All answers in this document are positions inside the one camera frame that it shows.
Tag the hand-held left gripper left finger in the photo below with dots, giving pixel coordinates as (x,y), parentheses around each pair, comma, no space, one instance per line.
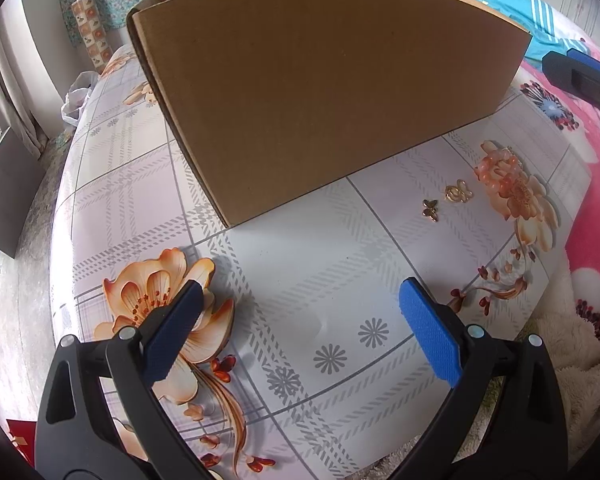
(172,335)

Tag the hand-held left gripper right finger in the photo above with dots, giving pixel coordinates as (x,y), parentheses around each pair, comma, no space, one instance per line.
(432,335)

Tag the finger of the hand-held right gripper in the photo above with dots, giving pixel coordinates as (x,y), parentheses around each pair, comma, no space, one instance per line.
(597,66)
(580,82)

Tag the solid gold butterfly earring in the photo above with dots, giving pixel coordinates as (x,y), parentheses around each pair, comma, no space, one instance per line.
(431,209)

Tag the outline gold butterfly earring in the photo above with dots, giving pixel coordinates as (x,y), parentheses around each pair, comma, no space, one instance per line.
(452,192)

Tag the brown cardboard box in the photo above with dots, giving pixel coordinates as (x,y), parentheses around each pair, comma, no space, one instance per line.
(330,85)

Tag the blue garment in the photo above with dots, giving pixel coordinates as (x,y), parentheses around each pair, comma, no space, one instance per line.
(530,10)

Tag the pink floral blanket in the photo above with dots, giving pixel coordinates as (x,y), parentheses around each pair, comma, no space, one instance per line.
(595,170)

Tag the white fluffy blanket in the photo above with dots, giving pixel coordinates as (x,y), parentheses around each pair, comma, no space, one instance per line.
(580,400)

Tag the red paper packet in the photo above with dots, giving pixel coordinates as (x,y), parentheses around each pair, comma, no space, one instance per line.
(22,445)

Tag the dark grey board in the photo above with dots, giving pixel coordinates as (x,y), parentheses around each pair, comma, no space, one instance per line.
(10,195)

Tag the white plastic bag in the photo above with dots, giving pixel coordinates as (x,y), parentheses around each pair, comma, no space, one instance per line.
(80,95)

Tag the grey curtain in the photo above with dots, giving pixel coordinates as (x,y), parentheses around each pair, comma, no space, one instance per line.
(10,70)

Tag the checkered heart print tube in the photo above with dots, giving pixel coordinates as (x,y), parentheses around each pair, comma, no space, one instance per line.
(91,30)

